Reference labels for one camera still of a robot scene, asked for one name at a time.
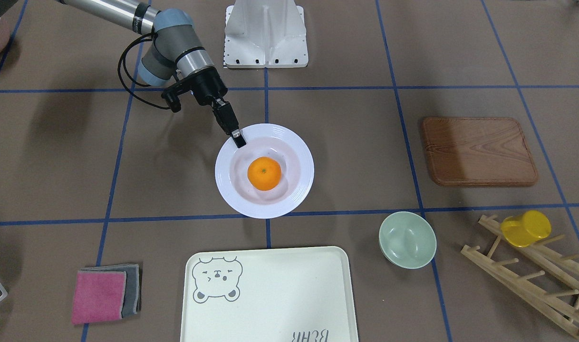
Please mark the wooden cutting board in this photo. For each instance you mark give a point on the wooden cutting board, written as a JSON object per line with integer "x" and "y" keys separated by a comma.
{"x": 477, "y": 152}

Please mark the cream bear tray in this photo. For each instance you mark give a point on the cream bear tray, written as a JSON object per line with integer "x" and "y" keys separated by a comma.
{"x": 294, "y": 294}

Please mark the yellow plastic cup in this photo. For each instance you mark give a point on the yellow plastic cup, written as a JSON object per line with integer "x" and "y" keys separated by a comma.
{"x": 526, "y": 229}

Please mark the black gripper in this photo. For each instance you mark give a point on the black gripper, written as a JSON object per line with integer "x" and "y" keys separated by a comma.
{"x": 207, "y": 87}

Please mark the wooden dish rack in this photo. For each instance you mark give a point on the wooden dish rack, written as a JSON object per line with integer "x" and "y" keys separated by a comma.
{"x": 553, "y": 290}

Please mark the green bowl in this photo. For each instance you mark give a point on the green bowl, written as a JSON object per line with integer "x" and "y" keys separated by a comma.
{"x": 407, "y": 240}

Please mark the white round plate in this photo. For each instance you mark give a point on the white round plate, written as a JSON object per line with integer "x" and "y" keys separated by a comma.
{"x": 265, "y": 140}

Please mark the pink and grey folded cloth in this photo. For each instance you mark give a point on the pink and grey folded cloth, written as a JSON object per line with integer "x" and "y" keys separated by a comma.
{"x": 106, "y": 293}

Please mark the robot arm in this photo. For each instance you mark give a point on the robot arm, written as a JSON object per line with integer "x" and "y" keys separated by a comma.
{"x": 176, "y": 61}

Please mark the orange fruit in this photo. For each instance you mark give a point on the orange fruit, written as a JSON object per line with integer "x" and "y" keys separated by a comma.
{"x": 264, "y": 173}

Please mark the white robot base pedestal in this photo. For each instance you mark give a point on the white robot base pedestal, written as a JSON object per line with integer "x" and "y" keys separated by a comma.
{"x": 265, "y": 34}

